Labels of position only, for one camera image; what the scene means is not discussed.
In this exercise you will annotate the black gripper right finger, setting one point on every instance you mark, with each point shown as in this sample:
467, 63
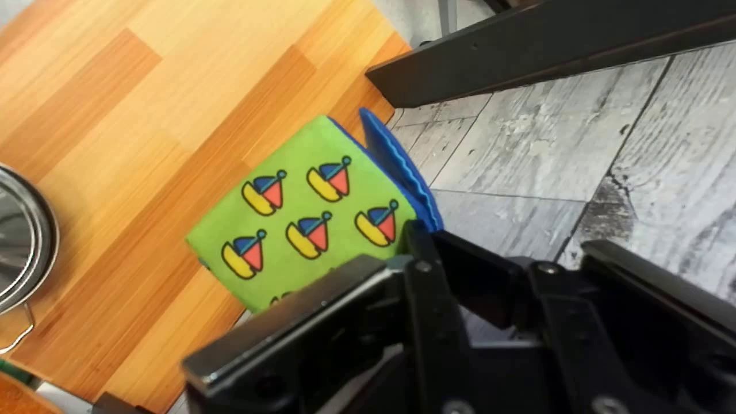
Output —
658, 301

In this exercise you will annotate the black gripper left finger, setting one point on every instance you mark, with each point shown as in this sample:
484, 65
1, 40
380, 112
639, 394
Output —
433, 329

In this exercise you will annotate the wooden toy kitchen unit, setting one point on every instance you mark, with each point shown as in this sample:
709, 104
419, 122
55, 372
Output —
116, 92

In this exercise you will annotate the small steel pot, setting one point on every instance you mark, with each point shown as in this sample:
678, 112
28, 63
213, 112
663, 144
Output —
19, 245

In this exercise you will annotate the black panel frame post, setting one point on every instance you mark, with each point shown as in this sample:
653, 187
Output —
554, 53

